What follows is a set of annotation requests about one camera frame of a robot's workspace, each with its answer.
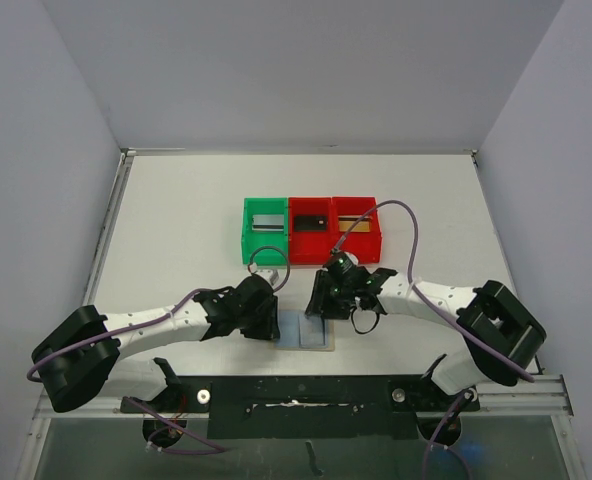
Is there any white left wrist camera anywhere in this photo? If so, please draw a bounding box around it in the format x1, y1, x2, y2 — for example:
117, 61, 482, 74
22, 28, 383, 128
254, 269, 279, 286

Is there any beige leather card holder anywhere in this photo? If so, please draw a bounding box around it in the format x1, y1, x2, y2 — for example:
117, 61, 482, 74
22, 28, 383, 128
274, 310, 335, 352

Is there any gold card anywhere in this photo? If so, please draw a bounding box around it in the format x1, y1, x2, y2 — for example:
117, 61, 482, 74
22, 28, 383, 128
338, 215, 372, 233

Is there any silver card in green bin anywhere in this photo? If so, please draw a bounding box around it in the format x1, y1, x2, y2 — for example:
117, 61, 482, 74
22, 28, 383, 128
251, 214, 285, 232

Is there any red right plastic bin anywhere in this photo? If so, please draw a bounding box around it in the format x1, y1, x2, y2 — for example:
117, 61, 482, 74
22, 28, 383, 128
331, 196, 382, 264

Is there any red plastic bin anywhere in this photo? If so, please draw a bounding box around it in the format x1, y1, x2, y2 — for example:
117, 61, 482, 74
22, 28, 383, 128
331, 196, 382, 264
288, 197, 332, 265

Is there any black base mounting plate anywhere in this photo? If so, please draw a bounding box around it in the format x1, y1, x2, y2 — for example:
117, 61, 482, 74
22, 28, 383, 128
120, 374, 456, 440

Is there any green plastic bin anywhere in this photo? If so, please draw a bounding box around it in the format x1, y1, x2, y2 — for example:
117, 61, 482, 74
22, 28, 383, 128
241, 197, 289, 266

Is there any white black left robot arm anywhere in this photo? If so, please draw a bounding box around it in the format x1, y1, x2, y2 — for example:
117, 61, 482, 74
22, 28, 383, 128
26, 270, 282, 413

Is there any black card in red bin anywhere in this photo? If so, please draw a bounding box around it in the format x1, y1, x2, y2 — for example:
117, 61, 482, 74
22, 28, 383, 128
293, 215, 328, 233

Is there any aluminium frame rail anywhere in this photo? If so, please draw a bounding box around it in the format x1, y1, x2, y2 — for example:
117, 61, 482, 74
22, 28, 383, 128
32, 375, 574, 420

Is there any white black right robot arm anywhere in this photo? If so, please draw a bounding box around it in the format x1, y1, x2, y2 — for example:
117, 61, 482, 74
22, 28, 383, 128
306, 266, 546, 396

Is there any red middle plastic bin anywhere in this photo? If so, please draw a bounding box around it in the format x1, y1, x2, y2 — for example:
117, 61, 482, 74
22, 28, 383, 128
288, 197, 332, 265

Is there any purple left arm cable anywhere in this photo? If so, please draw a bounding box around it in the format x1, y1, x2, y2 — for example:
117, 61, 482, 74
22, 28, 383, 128
25, 245, 292, 456

